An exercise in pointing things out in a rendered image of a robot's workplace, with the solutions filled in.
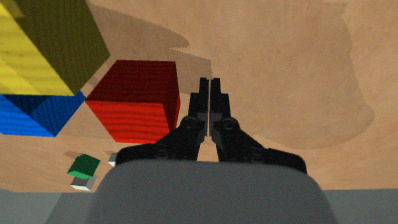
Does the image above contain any red cube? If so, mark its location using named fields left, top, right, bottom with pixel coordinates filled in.
left=84, top=60, right=181, bottom=144

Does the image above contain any dark green cube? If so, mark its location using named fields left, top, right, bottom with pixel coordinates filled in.
left=67, top=154, right=101, bottom=179

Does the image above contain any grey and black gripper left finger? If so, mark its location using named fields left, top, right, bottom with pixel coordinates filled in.
left=114, top=78, right=209, bottom=167

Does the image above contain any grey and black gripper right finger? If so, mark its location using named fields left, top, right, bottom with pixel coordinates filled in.
left=209, top=78, right=307, bottom=174

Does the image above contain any yellow cube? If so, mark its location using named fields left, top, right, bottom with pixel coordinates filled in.
left=0, top=0, right=110, bottom=96

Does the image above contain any blue cube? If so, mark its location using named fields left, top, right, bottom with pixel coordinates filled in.
left=0, top=91, right=86, bottom=137

